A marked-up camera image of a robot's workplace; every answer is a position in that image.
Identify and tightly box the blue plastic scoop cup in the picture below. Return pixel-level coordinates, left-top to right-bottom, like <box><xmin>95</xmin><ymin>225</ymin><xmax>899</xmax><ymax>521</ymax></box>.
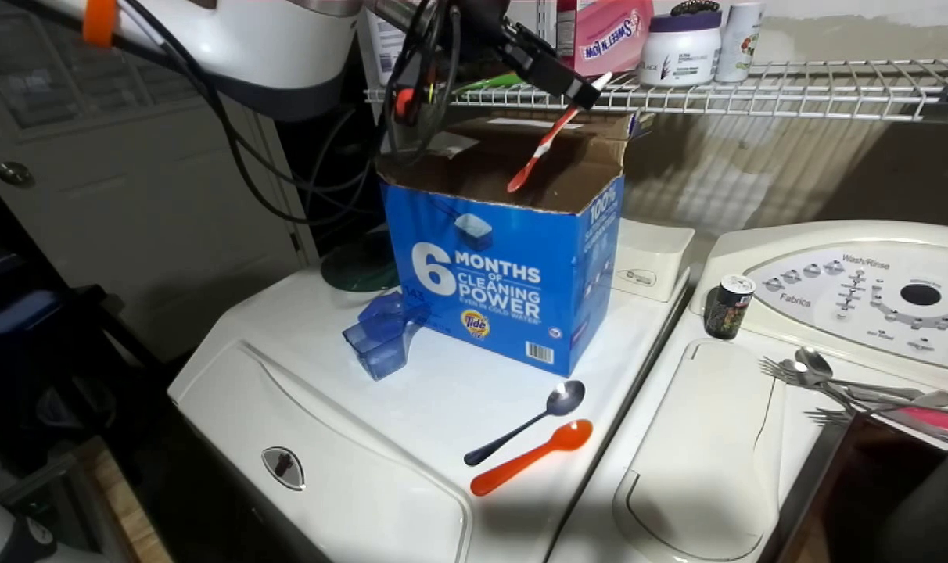
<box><xmin>343</xmin><ymin>290</ymin><xmax>422</xmax><ymax>380</ymax></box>

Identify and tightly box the white dryer machine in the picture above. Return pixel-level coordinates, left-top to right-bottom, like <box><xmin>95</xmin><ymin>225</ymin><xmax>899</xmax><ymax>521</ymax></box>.
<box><xmin>549</xmin><ymin>218</ymin><xmax>948</xmax><ymax>563</ymax></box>

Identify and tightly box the small dark jar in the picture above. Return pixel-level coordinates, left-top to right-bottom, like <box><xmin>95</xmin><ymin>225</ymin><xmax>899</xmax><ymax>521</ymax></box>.
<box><xmin>704</xmin><ymin>276</ymin><xmax>756</xmax><ymax>342</ymax></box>

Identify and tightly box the green round lid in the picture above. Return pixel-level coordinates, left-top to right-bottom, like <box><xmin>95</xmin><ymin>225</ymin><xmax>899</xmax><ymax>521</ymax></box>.
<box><xmin>321</xmin><ymin>233</ymin><xmax>398</xmax><ymax>290</ymax></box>

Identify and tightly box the metal spoon on dryer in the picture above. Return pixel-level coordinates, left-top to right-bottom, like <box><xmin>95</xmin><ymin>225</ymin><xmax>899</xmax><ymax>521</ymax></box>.
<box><xmin>773</xmin><ymin>347</ymin><xmax>948</xmax><ymax>411</ymax></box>

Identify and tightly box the white jar purple lid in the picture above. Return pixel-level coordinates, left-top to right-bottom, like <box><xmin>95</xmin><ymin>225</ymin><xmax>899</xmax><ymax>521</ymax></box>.
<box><xmin>635</xmin><ymin>12</ymin><xmax>722</xmax><ymax>87</ymax></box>

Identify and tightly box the orange plastic spoon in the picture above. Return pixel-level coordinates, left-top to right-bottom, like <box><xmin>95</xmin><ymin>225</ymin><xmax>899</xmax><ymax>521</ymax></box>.
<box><xmin>469</xmin><ymin>420</ymin><xmax>595</xmax><ymax>497</ymax></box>

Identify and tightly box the white wire shelf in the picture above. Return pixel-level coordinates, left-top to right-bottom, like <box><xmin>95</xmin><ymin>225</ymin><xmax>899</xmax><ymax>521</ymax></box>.
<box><xmin>362</xmin><ymin>55</ymin><xmax>948</xmax><ymax>126</ymax></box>

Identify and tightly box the black metal spoon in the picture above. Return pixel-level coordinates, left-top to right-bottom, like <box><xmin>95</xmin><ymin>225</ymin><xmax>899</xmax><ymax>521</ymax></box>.
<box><xmin>465</xmin><ymin>380</ymin><xmax>586</xmax><ymax>466</ymax></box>

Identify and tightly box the blue detergent box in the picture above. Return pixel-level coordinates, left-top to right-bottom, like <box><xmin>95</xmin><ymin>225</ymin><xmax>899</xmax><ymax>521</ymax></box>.
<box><xmin>378</xmin><ymin>114</ymin><xmax>635</xmax><ymax>375</ymax></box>

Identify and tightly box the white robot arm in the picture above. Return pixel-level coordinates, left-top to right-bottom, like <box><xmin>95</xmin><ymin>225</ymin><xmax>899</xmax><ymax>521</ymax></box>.
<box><xmin>37</xmin><ymin>0</ymin><xmax>599</xmax><ymax>105</ymax></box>

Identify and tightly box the white washing machine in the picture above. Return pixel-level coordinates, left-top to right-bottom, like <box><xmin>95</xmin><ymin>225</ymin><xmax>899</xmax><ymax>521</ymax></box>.
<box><xmin>166</xmin><ymin>215</ymin><xmax>698</xmax><ymax>563</ymax></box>

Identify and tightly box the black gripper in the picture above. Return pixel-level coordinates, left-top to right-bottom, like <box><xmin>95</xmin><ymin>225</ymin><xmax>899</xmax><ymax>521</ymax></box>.
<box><xmin>459</xmin><ymin>0</ymin><xmax>599</xmax><ymax>105</ymax></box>

